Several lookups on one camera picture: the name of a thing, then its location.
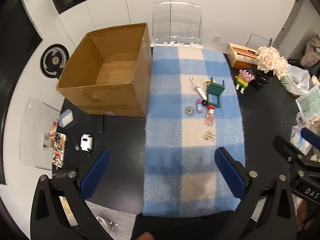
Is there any blue and cream checked blanket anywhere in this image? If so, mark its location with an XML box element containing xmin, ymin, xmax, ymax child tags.
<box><xmin>142</xmin><ymin>45</ymin><xmax>247</xmax><ymax>218</ymax></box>

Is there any white cloth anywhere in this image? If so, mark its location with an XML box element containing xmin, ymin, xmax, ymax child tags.
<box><xmin>163</xmin><ymin>41</ymin><xmax>204</xmax><ymax>49</ymax></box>

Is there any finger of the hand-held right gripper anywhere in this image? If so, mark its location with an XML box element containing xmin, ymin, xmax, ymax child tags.
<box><xmin>273</xmin><ymin>135</ymin><xmax>306</xmax><ymax>167</ymax></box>
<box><xmin>301</xmin><ymin>127</ymin><xmax>320</xmax><ymax>149</ymax></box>

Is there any small white device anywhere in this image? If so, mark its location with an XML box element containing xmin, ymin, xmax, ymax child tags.
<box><xmin>80</xmin><ymin>134</ymin><xmax>94</xmax><ymax>151</ymax></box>

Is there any clear perfume bottle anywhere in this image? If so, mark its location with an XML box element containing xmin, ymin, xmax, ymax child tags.
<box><xmin>205</xmin><ymin>104</ymin><xmax>216</xmax><ymax>127</ymax></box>

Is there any cream rose bouquet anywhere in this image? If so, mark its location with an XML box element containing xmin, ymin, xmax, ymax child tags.
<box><xmin>255</xmin><ymin>46</ymin><xmax>289</xmax><ymax>79</ymax></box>

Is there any white plastic bag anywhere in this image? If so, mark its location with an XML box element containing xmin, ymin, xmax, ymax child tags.
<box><xmin>282</xmin><ymin>64</ymin><xmax>311</xmax><ymax>96</ymax></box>

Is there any orange cardboard product box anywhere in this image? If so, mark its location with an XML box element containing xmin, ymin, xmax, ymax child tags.
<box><xmin>227</xmin><ymin>43</ymin><xmax>260</xmax><ymax>68</ymax></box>

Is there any person's right hand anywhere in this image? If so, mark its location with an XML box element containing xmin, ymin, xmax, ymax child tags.
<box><xmin>297</xmin><ymin>202</ymin><xmax>315</xmax><ymax>232</ymax></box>

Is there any phone with colourful case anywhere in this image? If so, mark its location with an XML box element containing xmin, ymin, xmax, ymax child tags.
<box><xmin>52</xmin><ymin>132</ymin><xmax>68</xmax><ymax>169</ymax></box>

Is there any black vase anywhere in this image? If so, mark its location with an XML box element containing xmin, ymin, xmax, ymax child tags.
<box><xmin>251</xmin><ymin>68</ymin><xmax>271</xmax><ymax>90</ymax></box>

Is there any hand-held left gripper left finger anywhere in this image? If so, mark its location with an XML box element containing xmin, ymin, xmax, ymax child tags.
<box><xmin>30</xmin><ymin>148</ymin><xmax>113</xmax><ymax>240</ymax></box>

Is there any white wall socket with plug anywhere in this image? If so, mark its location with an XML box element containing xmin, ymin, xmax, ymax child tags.
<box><xmin>42</xmin><ymin>133</ymin><xmax>52</xmax><ymax>149</ymax></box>

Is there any white charging cable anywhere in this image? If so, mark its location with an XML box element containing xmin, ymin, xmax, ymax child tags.
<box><xmin>189</xmin><ymin>76</ymin><xmax>208</xmax><ymax>101</ymax></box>

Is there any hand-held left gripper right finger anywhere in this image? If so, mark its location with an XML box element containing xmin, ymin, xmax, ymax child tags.
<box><xmin>214</xmin><ymin>147</ymin><xmax>297</xmax><ymax>240</ymax></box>

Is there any black electric fan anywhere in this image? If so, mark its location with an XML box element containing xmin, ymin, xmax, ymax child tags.
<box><xmin>40</xmin><ymin>44</ymin><xmax>69</xmax><ymax>79</ymax></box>

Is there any brown cardboard box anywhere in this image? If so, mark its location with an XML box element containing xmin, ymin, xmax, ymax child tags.
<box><xmin>55</xmin><ymin>22</ymin><xmax>153</xmax><ymax>117</ymax></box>

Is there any beige jacket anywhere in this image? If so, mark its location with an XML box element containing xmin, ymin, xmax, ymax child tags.
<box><xmin>300</xmin><ymin>37</ymin><xmax>320</xmax><ymax>67</ymax></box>

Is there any plastic wrapped tissue pack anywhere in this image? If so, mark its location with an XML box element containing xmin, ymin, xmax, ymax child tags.
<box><xmin>290</xmin><ymin>124</ymin><xmax>313</xmax><ymax>155</ymax></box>

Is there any red printed snack package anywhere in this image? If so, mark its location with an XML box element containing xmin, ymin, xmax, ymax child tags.
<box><xmin>48</xmin><ymin>121</ymin><xmax>59</xmax><ymax>141</ymax></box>

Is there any green printed paper package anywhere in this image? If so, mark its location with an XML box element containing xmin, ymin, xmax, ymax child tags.
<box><xmin>295</xmin><ymin>84</ymin><xmax>320</xmax><ymax>121</ymax></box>

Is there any clear plastic box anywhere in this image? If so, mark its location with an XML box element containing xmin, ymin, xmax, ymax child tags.
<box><xmin>58</xmin><ymin>109</ymin><xmax>75</xmax><ymax>128</ymax></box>

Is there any transparent plastic chair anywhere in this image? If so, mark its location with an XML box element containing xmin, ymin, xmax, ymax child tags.
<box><xmin>246</xmin><ymin>33</ymin><xmax>286</xmax><ymax>56</ymax></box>
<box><xmin>19</xmin><ymin>97</ymin><xmax>62</xmax><ymax>170</ymax></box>
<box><xmin>151</xmin><ymin>1</ymin><xmax>203</xmax><ymax>47</ymax></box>

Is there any black slatted wall panel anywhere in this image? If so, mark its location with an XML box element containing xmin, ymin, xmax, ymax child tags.
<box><xmin>0</xmin><ymin>4</ymin><xmax>43</xmax><ymax>186</ymax></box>

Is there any cartoon boy figure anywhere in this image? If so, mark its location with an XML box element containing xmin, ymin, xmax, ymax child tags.
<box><xmin>235</xmin><ymin>66</ymin><xmax>255</xmax><ymax>94</ymax></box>

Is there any green toy chair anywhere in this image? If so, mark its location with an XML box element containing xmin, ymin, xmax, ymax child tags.
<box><xmin>205</xmin><ymin>76</ymin><xmax>225</xmax><ymax>108</ymax></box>

